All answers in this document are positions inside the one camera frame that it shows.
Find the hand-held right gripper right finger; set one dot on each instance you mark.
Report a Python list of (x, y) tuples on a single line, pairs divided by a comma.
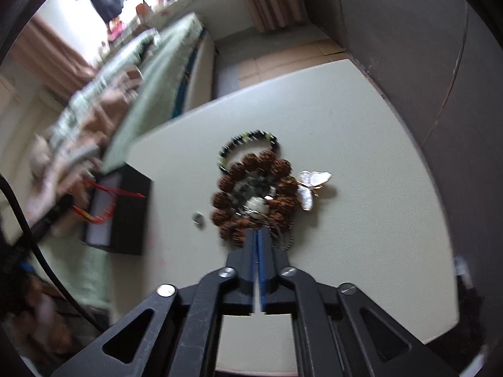
[(275, 268)]

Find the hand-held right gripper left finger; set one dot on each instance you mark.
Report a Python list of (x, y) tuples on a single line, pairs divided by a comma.
[(243, 268)]

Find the black jewelry box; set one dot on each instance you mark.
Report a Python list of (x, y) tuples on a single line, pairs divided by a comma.
[(129, 224)]

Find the white butterfly brooch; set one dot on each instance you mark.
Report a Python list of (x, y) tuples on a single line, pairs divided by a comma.
[(314, 178)]

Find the blue patterned cloth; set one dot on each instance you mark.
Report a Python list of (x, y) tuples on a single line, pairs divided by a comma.
[(463, 269)]

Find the bed with green sheet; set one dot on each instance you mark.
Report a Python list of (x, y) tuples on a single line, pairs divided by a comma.
[(165, 86)]

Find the dark cloth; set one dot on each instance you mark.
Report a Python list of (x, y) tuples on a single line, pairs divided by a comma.
[(471, 314)]

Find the cardboard floor sheets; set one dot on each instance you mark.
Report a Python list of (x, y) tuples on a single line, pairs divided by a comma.
[(275, 63)]

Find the peach blanket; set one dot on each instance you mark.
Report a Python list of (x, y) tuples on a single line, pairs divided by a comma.
[(102, 114)]

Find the beige plush toy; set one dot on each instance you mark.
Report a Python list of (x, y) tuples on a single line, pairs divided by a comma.
[(39, 157)]

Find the pale green floral quilt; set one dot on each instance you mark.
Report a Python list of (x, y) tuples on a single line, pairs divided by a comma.
[(94, 86)]

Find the floral window sill cushion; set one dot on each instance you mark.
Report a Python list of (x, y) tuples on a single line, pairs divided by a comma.
[(184, 4)]

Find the pink toy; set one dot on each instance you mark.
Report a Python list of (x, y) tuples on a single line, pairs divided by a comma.
[(116, 28)]

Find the orange box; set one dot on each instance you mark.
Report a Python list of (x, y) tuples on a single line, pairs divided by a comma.
[(142, 8)]

